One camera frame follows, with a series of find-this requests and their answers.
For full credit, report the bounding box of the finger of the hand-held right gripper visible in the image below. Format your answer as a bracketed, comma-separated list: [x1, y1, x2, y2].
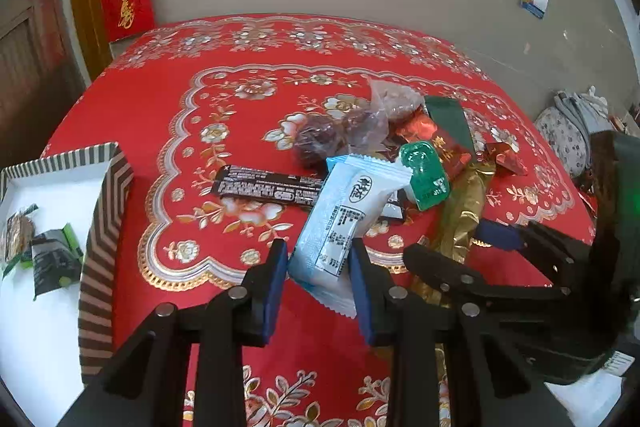
[401, 244, 571, 308]
[472, 219, 596, 278]

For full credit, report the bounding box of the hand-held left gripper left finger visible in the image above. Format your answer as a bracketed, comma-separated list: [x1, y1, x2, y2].
[57, 238, 291, 427]

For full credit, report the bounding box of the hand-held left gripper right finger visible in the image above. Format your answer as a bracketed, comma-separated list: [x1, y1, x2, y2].
[348, 238, 573, 427]

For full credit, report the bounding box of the light blue snack packet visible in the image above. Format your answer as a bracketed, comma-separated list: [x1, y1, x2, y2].
[287, 154, 413, 320]

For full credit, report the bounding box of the red gold foil packet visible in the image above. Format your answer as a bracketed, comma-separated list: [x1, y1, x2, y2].
[395, 112, 473, 180]

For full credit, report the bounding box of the striped cardboard box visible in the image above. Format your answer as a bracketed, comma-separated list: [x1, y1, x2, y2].
[0, 142, 135, 378]

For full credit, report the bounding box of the small red candy packet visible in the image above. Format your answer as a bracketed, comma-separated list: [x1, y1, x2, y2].
[482, 142, 528, 176]

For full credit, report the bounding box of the green jelly cup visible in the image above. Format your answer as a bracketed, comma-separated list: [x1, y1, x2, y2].
[398, 139, 452, 211]

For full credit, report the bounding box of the black snack bar packet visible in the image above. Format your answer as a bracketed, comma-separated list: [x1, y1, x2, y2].
[210, 164, 407, 224]

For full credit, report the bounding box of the floral cushion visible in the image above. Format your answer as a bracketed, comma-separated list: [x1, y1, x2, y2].
[534, 104, 591, 180]

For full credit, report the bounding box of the dark green packet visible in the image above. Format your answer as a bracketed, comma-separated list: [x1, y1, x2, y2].
[424, 96, 476, 155]

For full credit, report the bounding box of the clear bag of dark dates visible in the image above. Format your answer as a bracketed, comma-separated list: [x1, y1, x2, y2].
[290, 112, 391, 170]

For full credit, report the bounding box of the clear bag of nuts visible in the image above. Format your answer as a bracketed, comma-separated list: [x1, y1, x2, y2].
[367, 77, 426, 122]

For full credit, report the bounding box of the green black snack packet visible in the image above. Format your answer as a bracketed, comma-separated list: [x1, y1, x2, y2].
[30, 223, 85, 298]

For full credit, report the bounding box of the brown cookie packet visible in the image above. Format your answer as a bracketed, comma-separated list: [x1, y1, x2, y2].
[0, 204, 40, 263]

